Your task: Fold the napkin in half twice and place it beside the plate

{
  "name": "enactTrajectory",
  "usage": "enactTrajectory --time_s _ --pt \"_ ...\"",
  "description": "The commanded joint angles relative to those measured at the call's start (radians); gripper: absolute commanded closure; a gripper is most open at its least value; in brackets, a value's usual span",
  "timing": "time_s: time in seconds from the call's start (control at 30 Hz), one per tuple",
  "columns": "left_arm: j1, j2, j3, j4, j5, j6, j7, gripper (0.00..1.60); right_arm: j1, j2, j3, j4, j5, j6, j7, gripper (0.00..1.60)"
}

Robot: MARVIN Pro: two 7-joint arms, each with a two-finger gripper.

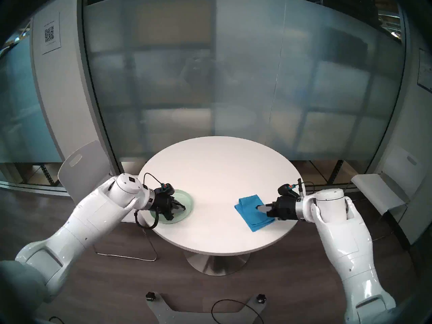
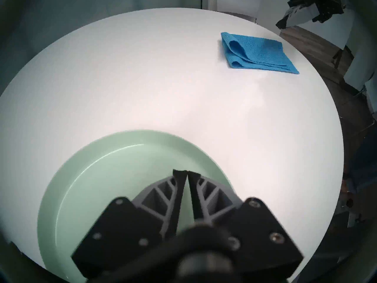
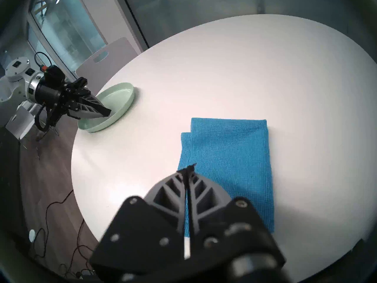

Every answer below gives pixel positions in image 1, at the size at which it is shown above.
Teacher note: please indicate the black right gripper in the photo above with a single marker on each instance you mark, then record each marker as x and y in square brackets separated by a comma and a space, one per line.
[286, 208]

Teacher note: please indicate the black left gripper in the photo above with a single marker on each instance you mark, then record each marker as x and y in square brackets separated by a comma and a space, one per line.
[163, 203]

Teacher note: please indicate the blue microfibre napkin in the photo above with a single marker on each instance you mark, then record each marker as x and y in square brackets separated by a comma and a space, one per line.
[253, 212]

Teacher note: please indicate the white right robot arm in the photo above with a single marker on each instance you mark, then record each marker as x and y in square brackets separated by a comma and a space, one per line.
[347, 239]

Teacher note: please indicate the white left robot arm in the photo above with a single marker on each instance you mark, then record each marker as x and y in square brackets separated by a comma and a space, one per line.
[77, 225]

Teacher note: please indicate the pale green plate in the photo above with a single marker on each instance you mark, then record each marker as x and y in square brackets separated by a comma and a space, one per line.
[184, 205]

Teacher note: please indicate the metal shelving rack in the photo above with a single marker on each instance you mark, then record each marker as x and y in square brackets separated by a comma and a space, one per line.
[44, 174]
[334, 173]

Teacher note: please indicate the black base knob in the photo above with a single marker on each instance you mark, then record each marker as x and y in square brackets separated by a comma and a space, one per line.
[260, 298]
[151, 296]

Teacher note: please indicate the white chair with metal legs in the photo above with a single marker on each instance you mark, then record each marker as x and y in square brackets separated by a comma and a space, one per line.
[77, 164]
[395, 188]

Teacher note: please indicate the white QR code sign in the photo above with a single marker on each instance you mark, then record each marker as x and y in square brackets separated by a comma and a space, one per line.
[50, 33]

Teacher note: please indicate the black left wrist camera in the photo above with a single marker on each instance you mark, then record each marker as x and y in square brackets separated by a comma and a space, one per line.
[167, 188]

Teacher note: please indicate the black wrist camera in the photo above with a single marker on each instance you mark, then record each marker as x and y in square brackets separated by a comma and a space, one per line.
[167, 188]
[286, 190]

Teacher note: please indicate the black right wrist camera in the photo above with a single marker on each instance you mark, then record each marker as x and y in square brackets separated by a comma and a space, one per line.
[286, 190]

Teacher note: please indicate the metal table pedestal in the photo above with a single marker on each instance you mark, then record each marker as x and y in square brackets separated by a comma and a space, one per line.
[216, 264]

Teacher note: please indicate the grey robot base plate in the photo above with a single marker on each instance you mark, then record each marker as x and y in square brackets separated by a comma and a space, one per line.
[172, 313]

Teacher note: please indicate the white wall poster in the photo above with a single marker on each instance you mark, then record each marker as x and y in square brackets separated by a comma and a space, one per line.
[425, 70]

